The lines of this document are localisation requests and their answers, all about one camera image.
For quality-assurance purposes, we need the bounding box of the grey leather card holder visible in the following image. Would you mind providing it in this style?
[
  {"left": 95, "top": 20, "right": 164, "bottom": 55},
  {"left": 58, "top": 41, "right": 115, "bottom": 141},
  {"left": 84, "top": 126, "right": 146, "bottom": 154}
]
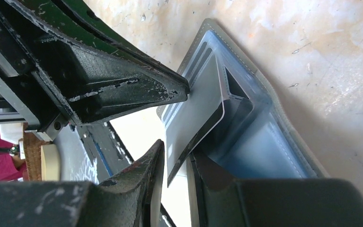
[{"left": 156, "top": 18, "right": 329, "bottom": 181}]

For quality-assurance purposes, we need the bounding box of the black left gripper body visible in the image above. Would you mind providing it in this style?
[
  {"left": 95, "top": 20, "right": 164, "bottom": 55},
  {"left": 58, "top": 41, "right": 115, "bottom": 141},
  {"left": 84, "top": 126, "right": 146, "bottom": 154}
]
[{"left": 0, "top": 0, "right": 75, "bottom": 141}]

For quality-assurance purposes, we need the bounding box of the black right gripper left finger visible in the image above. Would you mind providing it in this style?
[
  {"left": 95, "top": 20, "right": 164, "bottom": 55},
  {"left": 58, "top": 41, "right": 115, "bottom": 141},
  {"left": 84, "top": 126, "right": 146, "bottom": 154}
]
[{"left": 0, "top": 140, "right": 165, "bottom": 227}]

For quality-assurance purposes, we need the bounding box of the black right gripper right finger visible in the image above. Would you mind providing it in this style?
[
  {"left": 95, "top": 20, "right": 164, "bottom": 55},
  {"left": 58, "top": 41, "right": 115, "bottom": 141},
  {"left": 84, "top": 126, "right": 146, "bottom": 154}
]
[{"left": 186, "top": 153, "right": 363, "bottom": 227}]

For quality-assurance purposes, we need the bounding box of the grey credit card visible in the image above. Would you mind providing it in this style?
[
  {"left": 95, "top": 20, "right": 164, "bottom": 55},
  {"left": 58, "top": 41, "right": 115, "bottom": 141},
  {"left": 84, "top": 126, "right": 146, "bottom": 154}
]
[{"left": 162, "top": 49, "right": 222, "bottom": 185}]

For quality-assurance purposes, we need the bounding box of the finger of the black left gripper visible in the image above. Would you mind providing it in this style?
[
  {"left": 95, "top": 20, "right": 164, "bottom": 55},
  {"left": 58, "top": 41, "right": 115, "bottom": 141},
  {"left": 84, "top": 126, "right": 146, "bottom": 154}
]
[{"left": 0, "top": 0, "right": 190, "bottom": 125}]

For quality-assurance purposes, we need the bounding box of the wicker basket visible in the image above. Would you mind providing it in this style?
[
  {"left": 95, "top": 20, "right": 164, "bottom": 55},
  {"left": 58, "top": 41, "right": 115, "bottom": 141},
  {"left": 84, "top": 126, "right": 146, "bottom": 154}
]
[{"left": 23, "top": 123, "right": 50, "bottom": 181}]

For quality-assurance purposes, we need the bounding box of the masking tape roll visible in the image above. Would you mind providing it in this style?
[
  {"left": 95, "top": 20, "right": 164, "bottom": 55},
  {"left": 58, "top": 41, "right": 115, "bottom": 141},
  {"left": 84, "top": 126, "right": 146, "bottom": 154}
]
[{"left": 41, "top": 144, "right": 61, "bottom": 181}]

